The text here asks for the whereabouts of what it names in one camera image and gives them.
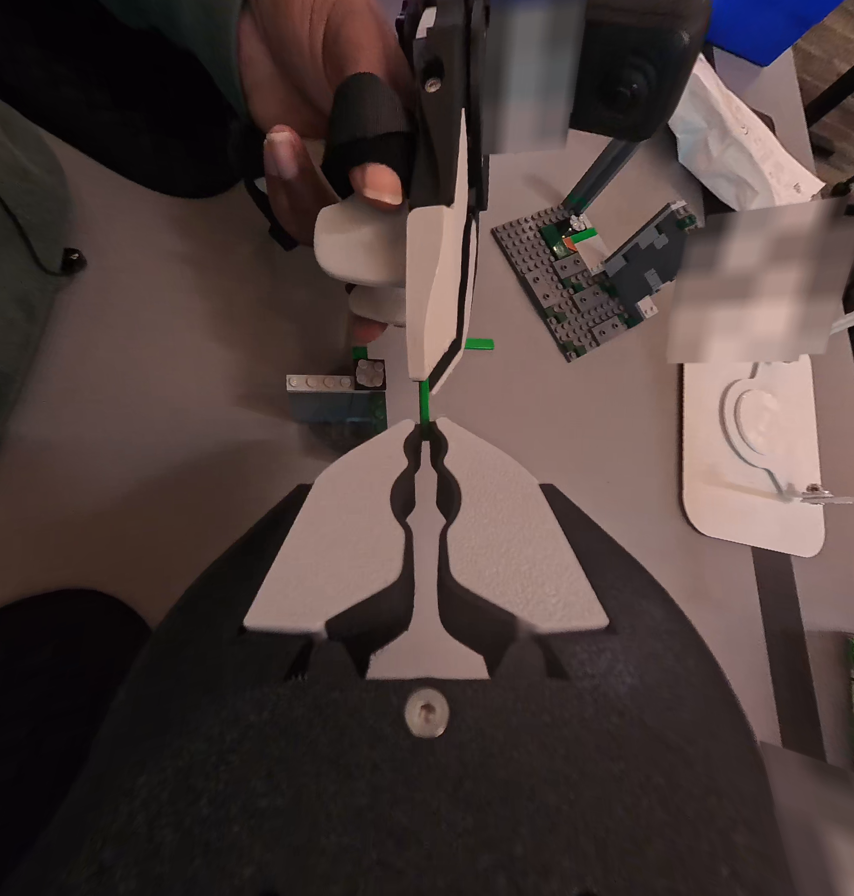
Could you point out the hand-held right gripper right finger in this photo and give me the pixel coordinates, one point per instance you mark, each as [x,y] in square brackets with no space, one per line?
[525,553]

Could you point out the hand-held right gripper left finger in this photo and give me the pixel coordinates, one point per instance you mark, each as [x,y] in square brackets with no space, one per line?
[329,553]

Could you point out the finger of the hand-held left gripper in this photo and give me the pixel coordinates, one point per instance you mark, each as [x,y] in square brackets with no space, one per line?
[472,280]
[430,294]

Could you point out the grey brick wall assembly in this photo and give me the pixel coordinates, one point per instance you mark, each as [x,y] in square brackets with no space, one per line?
[329,413]

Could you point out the blue plastic storage bin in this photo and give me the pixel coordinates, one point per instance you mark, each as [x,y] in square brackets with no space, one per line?
[762,28]

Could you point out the grey desk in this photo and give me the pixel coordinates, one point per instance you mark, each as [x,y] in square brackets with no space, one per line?
[189,315]

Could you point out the person's left hand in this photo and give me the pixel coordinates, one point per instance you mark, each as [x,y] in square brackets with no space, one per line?
[294,56]

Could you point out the grey brick baseplate build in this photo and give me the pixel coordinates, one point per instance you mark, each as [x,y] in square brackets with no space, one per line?
[581,301]

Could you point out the pale wooden book stand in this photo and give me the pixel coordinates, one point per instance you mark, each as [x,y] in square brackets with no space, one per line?
[748,455]

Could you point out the person's green sweater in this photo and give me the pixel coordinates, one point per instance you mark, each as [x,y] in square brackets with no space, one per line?
[14,245]

